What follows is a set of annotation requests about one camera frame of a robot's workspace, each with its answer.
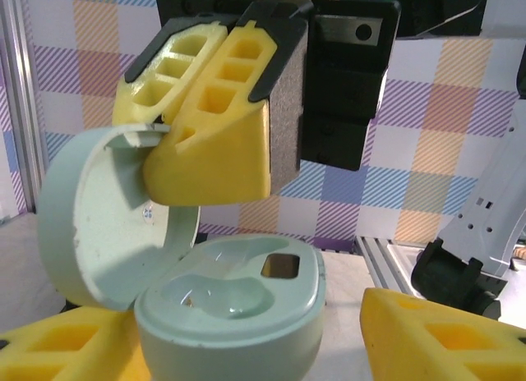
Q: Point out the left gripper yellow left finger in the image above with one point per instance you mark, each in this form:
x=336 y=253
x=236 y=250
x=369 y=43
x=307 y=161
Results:
x=61 y=348

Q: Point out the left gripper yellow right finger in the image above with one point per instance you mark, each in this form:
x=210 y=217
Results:
x=444 y=344

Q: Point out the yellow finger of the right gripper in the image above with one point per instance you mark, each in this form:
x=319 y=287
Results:
x=222 y=163
x=135 y=106

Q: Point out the mint green earbud charging case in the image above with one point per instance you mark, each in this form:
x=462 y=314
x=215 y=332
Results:
x=230 y=336

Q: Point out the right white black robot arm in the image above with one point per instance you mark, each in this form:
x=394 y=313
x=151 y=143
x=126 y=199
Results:
x=493 y=184

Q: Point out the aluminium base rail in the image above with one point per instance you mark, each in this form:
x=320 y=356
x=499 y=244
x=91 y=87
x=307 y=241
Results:
x=386 y=262

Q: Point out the aluminium frame post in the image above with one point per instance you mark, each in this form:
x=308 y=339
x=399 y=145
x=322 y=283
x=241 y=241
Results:
x=20 y=110

